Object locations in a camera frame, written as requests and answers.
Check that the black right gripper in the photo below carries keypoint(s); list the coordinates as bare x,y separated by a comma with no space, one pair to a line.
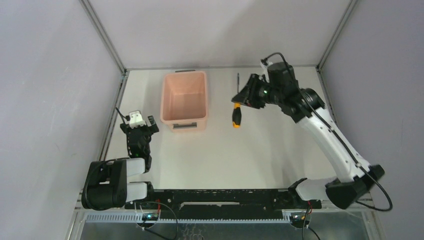
246,96

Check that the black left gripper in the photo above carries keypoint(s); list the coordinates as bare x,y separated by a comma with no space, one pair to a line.
139,129

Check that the yellow black handled screwdriver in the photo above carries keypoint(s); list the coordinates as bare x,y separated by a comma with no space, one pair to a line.
236,114

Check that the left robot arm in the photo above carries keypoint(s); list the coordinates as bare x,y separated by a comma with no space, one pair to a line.
106,185

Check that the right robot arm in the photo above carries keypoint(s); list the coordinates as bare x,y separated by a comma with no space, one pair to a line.
354,176

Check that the pink plastic bin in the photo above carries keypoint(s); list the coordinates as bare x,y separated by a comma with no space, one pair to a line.
185,101

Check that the left base wiring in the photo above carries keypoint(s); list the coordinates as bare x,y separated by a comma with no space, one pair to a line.
155,215

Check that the base wiring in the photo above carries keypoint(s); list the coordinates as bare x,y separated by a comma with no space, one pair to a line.
155,215
303,218

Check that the right base wiring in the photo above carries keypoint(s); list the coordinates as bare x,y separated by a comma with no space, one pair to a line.
303,218

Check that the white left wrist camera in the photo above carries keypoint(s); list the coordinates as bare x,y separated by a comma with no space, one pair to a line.
136,119

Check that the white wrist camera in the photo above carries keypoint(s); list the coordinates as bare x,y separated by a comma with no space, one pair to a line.
136,119
265,63

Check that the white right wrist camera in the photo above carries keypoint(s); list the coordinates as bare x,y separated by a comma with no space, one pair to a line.
265,63

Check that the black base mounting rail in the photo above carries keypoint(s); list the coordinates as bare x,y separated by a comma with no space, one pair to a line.
222,203

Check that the slotted white cable duct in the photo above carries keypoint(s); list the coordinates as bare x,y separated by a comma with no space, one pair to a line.
131,217

